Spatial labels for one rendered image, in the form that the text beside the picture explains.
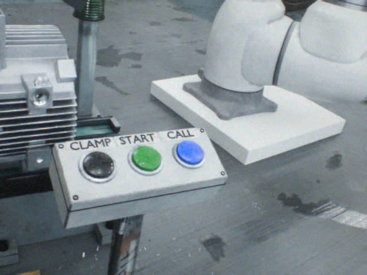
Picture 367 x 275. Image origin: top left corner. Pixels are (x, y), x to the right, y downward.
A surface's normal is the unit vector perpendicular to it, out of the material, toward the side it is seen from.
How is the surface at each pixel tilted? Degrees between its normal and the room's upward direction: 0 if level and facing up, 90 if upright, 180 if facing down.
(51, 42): 88
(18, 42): 88
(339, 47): 77
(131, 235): 90
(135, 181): 21
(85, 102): 90
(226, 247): 0
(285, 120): 1
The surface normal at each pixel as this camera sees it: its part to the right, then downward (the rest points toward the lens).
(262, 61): -0.34, 0.45
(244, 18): -0.33, 0.06
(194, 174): 0.32, -0.61
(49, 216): 0.44, 0.51
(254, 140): 0.16, -0.86
